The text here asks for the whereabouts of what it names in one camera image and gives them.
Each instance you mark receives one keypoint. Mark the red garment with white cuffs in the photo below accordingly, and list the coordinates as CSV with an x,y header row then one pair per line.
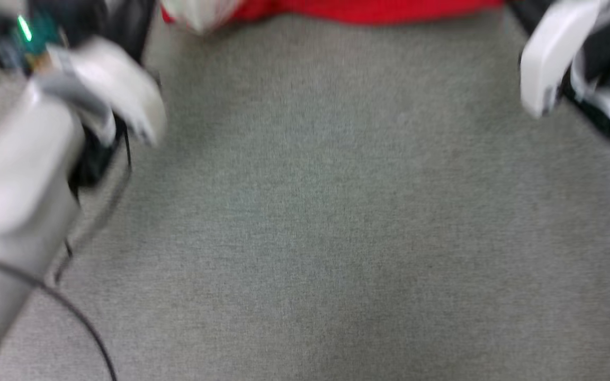
x,y
368,9

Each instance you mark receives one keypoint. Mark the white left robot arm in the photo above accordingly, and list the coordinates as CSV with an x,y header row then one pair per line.
x,y
14,185

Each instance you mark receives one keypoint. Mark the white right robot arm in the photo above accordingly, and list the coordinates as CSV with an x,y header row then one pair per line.
x,y
554,53

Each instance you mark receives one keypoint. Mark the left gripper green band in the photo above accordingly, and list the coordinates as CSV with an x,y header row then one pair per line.
x,y
72,18

